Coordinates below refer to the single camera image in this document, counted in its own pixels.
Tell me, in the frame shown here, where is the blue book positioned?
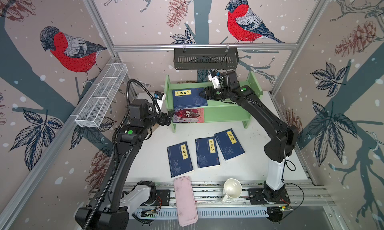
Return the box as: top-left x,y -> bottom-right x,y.
172,88 -> 208,110
167,142 -> 194,178
214,129 -> 245,161
195,137 -> 220,169

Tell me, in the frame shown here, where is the red pink Hamlet book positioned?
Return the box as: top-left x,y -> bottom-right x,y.
173,108 -> 205,124

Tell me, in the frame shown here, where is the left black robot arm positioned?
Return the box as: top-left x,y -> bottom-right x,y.
75,79 -> 174,230

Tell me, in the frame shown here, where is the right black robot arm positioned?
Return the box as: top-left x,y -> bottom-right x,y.
199,70 -> 299,204

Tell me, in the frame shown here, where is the green wooden two-tier shelf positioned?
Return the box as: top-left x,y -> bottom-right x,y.
164,72 -> 263,129

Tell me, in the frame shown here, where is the dark grey hanging basket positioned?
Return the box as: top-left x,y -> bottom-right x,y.
174,48 -> 239,70

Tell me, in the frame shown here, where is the white ceramic mug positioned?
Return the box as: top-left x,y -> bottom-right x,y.
221,178 -> 243,204

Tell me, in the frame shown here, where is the pink pencil case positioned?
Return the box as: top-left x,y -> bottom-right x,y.
174,176 -> 198,227

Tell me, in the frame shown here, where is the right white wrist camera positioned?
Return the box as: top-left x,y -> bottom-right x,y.
208,75 -> 221,89

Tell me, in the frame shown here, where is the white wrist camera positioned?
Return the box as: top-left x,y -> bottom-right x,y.
208,75 -> 221,89
154,91 -> 165,109

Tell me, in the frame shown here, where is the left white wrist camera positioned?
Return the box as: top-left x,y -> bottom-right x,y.
154,91 -> 165,109

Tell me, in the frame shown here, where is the white wire mesh basket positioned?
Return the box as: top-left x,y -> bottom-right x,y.
75,63 -> 128,128

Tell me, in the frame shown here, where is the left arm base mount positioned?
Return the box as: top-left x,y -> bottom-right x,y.
141,190 -> 171,207

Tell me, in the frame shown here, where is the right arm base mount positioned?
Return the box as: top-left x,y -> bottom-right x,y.
248,188 -> 291,205

